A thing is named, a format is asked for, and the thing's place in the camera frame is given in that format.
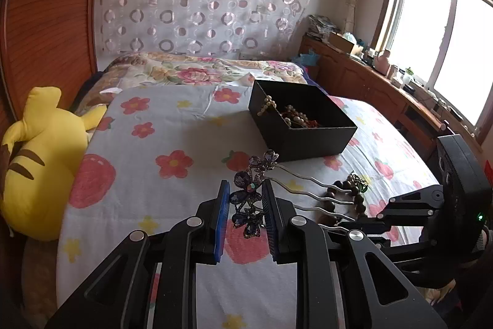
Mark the pink kettle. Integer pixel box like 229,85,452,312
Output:
375,48,391,75

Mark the open cardboard box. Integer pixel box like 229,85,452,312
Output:
327,31,359,54

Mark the floral quilt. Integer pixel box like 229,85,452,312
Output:
73,51,309,116

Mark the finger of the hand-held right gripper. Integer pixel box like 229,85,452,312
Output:
321,215,440,241
375,184,444,220

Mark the folded patterned cloth pile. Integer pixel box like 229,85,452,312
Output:
306,15,341,40

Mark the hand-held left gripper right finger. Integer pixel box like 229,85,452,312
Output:
261,179,447,329

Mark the beige blanket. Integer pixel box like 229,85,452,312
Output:
19,236,62,318

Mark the purple flower hair fork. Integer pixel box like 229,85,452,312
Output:
230,149,361,239

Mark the dark bead bracelet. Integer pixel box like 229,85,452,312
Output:
283,105,311,128

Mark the white pearl necklace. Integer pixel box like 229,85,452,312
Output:
257,96,278,117

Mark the long wooden cabinet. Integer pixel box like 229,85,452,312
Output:
298,35,486,168

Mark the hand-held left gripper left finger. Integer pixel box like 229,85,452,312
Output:
44,179,231,329

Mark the wooden framed window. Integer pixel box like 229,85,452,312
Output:
372,0,493,148

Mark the brown wooden bead bracelet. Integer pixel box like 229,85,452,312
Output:
316,175,370,227

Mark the light blue plastic bag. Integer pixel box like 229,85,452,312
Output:
293,49,320,65

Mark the yellow plush toy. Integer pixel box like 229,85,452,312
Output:
0,86,108,242

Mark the brown wooden wardrobe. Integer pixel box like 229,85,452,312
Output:
0,0,106,121

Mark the black box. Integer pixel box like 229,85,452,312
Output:
248,79,358,163

